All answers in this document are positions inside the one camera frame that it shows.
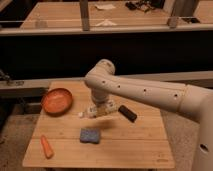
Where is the metal clamp at left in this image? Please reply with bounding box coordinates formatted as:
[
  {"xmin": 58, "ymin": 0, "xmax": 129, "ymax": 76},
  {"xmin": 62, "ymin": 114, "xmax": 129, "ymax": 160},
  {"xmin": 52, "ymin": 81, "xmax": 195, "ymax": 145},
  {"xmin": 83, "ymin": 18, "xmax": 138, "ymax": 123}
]
[{"xmin": 0, "ymin": 69, "xmax": 24, "ymax": 86}]

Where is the white paper sheet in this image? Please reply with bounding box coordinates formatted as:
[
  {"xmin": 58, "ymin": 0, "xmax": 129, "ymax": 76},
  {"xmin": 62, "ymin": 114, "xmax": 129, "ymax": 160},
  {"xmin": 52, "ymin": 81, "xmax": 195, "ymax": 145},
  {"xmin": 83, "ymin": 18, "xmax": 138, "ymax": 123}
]
[{"xmin": 95, "ymin": 4, "xmax": 116, "ymax": 10}]

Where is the grey metal post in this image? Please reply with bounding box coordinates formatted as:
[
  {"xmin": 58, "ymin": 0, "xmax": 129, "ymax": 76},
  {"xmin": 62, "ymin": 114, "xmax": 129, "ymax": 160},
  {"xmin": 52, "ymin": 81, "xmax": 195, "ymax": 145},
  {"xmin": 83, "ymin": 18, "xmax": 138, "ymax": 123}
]
[
  {"xmin": 79, "ymin": 0, "xmax": 90, "ymax": 31},
  {"xmin": 166, "ymin": 0, "xmax": 188, "ymax": 30}
]

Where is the dark clutter on bench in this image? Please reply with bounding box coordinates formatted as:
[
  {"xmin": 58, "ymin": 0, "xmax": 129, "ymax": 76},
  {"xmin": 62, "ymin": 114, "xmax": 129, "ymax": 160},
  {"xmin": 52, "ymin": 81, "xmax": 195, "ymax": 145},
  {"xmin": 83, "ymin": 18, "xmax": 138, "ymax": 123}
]
[{"xmin": 125, "ymin": 0, "xmax": 159, "ymax": 13}]

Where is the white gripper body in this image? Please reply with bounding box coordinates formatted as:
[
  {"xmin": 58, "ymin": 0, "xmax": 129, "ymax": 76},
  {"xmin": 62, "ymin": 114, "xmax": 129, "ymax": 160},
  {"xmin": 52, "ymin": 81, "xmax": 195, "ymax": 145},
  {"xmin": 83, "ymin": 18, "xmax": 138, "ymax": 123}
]
[{"xmin": 93, "ymin": 100, "xmax": 114, "ymax": 112}]

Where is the white plastic bottle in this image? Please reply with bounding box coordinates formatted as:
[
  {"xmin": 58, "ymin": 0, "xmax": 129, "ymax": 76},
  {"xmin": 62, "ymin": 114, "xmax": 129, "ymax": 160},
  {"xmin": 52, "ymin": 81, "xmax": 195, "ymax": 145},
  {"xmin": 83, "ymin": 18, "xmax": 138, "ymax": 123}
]
[{"xmin": 78, "ymin": 105, "xmax": 117, "ymax": 119}]

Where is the orange carrot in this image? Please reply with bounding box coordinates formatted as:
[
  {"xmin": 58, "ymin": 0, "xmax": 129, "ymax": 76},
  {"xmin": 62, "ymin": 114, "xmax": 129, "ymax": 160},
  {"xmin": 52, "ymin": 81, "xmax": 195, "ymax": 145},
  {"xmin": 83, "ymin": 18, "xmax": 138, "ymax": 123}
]
[{"xmin": 41, "ymin": 135, "xmax": 54, "ymax": 159}]

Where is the grey metal post right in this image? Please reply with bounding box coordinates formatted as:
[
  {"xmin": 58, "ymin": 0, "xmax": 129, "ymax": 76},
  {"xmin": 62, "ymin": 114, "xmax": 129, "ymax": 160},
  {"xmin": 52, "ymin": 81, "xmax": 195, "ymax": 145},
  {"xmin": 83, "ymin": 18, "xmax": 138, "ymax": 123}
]
[{"xmin": 166, "ymin": 0, "xmax": 188, "ymax": 30}]

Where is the wooden board table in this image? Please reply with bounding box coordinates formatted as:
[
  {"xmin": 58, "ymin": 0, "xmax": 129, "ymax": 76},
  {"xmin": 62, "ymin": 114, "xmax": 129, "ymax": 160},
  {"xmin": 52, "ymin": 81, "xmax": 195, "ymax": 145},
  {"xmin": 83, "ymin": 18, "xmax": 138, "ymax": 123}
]
[{"xmin": 23, "ymin": 81, "xmax": 175, "ymax": 169}]

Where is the blue sponge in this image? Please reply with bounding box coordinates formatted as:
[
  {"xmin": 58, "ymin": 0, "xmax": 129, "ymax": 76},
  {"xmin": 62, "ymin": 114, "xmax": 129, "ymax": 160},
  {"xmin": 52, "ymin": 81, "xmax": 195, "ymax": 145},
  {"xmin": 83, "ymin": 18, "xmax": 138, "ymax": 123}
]
[{"xmin": 80, "ymin": 128, "xmax": 100, "ymax": 144}]

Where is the small clear cup background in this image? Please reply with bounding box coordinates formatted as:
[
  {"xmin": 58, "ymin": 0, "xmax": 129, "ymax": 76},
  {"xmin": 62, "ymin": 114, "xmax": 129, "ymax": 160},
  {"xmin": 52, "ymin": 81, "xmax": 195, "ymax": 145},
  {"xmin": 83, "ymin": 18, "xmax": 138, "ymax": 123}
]
[{"xmin": 35, "ymin": 14, "xmax": 47, "ymax": 28}]

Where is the orange ceramic bowl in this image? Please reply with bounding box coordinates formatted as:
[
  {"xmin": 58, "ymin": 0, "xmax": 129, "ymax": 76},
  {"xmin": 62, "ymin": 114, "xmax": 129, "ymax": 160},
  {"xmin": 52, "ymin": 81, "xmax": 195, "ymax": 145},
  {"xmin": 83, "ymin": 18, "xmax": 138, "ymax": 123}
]
[{"xmin": 41, "ymin": 88, "xmax": 73, "ymax": 117}]

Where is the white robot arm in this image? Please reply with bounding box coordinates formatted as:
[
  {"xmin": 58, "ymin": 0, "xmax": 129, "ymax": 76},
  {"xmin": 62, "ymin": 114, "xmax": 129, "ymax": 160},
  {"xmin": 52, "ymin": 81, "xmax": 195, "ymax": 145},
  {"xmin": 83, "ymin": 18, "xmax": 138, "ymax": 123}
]
[{"xmin": 84, "ymin": 59, "xmax": 213, "ymax": 171}]

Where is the white folded paper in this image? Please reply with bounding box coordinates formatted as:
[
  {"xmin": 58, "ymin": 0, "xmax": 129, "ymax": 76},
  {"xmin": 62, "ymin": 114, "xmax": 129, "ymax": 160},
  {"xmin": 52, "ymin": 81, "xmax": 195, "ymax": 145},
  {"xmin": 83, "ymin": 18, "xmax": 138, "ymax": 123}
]
[{"xmin": 95, "ymin": 20, "xmax": 117, "ymax": 27}]

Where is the black rectangular block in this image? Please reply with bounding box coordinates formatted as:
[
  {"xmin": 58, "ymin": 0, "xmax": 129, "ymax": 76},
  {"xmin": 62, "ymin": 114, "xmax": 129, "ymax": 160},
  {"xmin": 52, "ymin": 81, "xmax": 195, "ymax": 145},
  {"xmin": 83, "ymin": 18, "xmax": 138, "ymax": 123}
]
[{"xmin": 118, "ymin": 105, "xmax": 137, "ymax": 122}]

